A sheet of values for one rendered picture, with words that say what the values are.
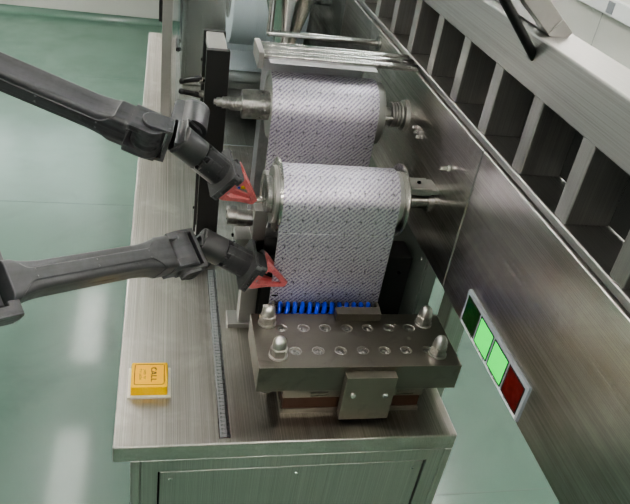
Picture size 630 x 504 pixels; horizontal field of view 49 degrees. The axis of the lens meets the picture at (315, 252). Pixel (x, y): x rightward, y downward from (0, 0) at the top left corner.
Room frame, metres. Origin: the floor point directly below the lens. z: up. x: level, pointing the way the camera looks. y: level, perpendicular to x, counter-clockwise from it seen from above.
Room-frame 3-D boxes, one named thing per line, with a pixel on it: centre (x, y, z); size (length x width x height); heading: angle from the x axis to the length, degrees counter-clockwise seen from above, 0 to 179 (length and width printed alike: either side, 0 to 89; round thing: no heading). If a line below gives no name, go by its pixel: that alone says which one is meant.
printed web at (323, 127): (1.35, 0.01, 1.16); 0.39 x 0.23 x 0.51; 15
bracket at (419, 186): (1.27, -0.19, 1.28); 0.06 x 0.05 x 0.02; 105
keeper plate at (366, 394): (0.98, -0.15, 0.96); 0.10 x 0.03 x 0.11; 105
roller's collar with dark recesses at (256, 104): (1.43, 0.18, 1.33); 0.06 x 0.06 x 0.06; 15
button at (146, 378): (0.98, 0.28, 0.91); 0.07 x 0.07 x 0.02; 15
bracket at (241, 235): (1.22, 0.14, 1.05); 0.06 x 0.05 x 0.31; 105
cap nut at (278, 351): (0.98, 0.04, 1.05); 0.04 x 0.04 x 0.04
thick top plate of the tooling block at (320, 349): (1.06, -0.11, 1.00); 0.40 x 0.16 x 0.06; 105
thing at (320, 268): (1.16, -0.04, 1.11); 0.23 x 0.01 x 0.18; 105
